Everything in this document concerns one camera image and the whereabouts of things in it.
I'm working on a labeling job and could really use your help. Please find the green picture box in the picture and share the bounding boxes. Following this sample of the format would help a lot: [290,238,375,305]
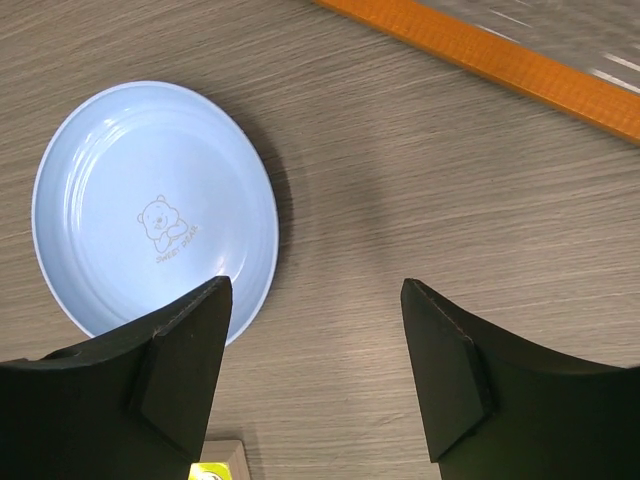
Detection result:
[188,440,251,480]

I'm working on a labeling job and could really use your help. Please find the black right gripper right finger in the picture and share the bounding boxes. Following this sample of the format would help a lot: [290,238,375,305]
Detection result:
[401,279,639,479]

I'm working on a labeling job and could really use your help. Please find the light blue bear plate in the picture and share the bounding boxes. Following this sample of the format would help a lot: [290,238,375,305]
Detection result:
[31,81,280,341]

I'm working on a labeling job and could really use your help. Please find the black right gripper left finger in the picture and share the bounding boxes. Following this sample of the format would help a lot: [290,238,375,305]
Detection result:
[1,276,232,479]

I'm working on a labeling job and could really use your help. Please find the orange wooden shelf rack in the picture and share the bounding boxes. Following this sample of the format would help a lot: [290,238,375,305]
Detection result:
[318,1,639,145]

